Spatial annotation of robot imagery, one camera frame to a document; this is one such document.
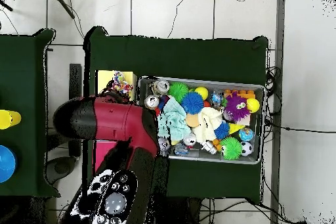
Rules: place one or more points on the shallow silver mesh bin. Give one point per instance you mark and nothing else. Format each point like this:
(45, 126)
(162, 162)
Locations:
(210, 158)

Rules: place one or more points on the mint green cloth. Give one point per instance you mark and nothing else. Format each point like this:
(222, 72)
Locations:
(176, 121)

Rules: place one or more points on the black tripod leg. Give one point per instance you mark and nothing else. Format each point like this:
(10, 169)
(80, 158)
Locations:
(6, 6)
(63, 5)

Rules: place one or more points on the purple spiky monster toy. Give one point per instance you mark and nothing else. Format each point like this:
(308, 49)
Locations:
(236, 107)

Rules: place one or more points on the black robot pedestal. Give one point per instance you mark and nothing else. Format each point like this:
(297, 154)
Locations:
(186, 210)

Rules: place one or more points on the wooden box with three holes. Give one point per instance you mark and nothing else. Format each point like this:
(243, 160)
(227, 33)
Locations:
(103, 76)

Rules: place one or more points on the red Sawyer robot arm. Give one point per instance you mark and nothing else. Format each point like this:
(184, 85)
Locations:
(118, 121)

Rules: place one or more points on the dark green table cloth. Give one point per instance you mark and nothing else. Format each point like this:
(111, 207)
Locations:
(170, 55)
(26, 76)

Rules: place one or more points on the blue bowl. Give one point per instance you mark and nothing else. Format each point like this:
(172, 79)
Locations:
(6, 163)

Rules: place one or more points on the silver drink can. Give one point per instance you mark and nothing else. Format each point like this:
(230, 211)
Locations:
(161, 86)

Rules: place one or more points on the green spiky ball with eyes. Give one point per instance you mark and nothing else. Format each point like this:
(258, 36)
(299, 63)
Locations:
(231, 148)

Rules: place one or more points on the cream cloth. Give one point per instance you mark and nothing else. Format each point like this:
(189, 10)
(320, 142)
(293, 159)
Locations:
(207, 124)

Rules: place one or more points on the blue spiky ball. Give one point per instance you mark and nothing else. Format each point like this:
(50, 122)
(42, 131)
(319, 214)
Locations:
(193, 103)

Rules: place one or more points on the small soccer ball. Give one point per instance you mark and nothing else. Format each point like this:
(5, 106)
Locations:
(246, 148)

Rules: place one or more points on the yellow cup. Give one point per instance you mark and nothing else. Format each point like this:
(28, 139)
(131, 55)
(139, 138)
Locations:
(10, 119)

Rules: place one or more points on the orange toy building block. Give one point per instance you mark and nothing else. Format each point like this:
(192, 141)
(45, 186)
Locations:
(244, 94)

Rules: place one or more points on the multicoloured knotted rag toy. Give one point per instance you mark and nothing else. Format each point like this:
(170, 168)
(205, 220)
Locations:
(120, 82)

